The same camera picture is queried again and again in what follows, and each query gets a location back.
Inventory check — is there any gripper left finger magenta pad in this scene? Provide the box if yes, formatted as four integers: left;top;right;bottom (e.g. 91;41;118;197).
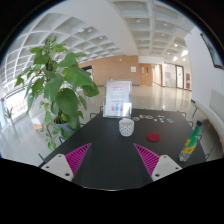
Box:
42;143;91;181

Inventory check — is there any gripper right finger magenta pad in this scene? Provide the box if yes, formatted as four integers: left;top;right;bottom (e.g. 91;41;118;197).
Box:
134;143;181;181

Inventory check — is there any green plastic water bottle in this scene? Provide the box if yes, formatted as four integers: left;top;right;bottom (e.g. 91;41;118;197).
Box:
179;120;202;162

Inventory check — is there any red round coaster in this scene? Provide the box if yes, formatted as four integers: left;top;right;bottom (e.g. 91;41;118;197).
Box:
147;132;160;142

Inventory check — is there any grey plant pot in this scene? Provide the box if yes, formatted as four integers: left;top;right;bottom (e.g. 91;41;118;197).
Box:
55;123;75;139

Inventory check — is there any small blue card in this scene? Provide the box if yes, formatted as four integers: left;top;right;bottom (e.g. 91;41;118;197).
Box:
167;118;174;123

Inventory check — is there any white perforated cup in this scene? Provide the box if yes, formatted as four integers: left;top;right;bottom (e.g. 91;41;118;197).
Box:
119;118;134;137

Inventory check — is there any round colourful coaster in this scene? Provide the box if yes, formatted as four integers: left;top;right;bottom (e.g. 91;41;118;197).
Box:
139;115;147;119

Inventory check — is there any acrylic sign stand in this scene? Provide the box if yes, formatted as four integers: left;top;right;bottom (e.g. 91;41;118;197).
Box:
103;80;132;118

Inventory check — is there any large green potted plant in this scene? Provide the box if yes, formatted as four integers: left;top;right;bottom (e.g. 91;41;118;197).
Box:
15;37;99;150

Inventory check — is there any wooden door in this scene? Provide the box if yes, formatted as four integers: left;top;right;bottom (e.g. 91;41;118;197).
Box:
140;63;153;86

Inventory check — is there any dark framed wall picture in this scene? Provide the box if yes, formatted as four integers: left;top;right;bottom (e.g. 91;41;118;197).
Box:
201;33;224;70

